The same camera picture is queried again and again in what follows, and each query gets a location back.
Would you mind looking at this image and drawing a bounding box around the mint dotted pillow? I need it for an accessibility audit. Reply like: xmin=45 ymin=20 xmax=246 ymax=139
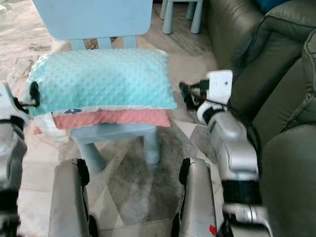
xmin=25 ymin=48 xmax=177 ymax=117

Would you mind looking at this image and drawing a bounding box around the pink pillow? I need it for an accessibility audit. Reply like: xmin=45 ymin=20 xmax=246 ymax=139
xmin=30 ymin=109 xmax=171 ymax=135

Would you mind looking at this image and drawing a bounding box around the grey-green leather sofa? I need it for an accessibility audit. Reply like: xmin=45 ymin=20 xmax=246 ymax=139
xmin=206 ymin=0 xmax=316 ymax=237

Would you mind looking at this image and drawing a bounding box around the light blue stool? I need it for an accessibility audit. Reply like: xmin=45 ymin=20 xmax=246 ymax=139
xmin=160 ymin=0 xmax=204 ymax=35

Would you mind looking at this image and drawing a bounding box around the light blue child chair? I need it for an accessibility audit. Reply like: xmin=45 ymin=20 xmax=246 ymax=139
xmin=30 ymin=0 xmax=161 ymax=173

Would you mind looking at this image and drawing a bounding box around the silver right robot leg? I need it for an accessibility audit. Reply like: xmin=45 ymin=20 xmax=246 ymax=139
xmin=172 ymin=157 xmax=226 ymax=237

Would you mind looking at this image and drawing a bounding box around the silver robot leg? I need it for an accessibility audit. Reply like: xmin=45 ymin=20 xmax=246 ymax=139
xmin=48 ymin=158 xmax=100 ymax=237
xmin=172 ymin=157 xmax=226 ymax=237

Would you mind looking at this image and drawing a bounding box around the silver left robot leg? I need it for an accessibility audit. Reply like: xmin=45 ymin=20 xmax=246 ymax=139
xmin=48 ymin=158 xmax=100 ymax=237

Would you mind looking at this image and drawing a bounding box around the dark blue cushion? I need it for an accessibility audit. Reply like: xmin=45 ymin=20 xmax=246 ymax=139
xmin=254 ymin=0 xmax=292 ymax=13

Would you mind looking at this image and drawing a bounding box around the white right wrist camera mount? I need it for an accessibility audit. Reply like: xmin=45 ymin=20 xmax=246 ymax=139
xmin=206 ymin=70 xmax=234 ymax=102

